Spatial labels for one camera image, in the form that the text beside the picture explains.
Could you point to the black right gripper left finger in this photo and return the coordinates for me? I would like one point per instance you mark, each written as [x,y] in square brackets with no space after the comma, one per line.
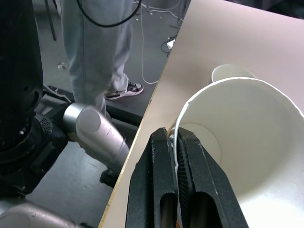
[152,180]

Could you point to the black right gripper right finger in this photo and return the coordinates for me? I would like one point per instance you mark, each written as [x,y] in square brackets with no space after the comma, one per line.
[204,185]

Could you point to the white paper cup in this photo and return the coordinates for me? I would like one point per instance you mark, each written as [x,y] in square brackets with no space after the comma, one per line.
[249,142]
[225,72]

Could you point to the black robot foot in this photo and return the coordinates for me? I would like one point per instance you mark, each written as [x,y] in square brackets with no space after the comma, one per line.
[109,178]

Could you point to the person in grey trousers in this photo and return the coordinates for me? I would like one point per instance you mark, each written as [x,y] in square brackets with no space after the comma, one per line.
[95,59]

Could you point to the white power strip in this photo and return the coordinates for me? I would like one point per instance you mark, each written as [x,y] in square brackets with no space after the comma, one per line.
[171,44]

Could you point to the black robot torso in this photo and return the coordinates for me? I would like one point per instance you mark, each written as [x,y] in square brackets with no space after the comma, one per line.
[19,95]

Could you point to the black stand leg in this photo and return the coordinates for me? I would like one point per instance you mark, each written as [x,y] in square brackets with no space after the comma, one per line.
[52,26]

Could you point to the black floor frame beam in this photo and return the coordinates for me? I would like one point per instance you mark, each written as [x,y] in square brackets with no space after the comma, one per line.
[123,115]

